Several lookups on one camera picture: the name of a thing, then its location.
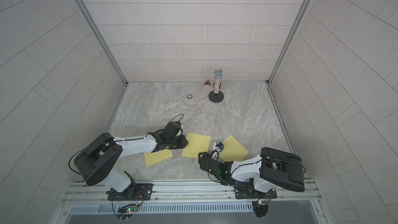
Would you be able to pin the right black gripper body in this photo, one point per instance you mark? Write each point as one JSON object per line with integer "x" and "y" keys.
{"x": 200, "y": 161}

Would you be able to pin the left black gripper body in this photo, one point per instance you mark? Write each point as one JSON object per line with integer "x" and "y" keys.
{"x": 176, "y": 143}

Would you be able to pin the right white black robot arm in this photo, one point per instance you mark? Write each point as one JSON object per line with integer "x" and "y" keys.
{"x": 270, "y": 169}

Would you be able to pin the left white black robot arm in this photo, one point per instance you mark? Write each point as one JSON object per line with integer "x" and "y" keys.
{"x": 96, "y": 162}

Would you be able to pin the right controller circuit board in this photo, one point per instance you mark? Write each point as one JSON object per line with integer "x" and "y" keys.
{"x": 260, "y": 209}

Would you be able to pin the controller circuit board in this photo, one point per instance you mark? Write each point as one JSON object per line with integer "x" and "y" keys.
{"x": 260, "y": 209}
{"x": 128, "y": 211}

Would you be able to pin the colourful tube on black stand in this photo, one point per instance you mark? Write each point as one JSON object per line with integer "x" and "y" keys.
{"x": 216, "y": 95}

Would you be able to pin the small red triangle marker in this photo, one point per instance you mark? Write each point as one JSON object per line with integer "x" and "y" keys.
{"x": 207, "y": 82}

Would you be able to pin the left controller circuit board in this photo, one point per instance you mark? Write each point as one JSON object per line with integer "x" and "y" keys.
{"x": 128, "y": 211}

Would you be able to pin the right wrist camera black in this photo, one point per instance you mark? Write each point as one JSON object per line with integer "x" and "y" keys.
{"x": 218, "y": 146}

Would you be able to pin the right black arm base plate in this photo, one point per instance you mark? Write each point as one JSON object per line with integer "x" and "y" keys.
{"x": 246, "y": 190}

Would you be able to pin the aluminium mounting rail frame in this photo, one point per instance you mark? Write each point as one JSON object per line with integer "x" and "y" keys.
{"x": 168, "y": 191}

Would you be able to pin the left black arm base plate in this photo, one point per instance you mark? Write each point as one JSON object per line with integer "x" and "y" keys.
{"x": 135, "y": 192}

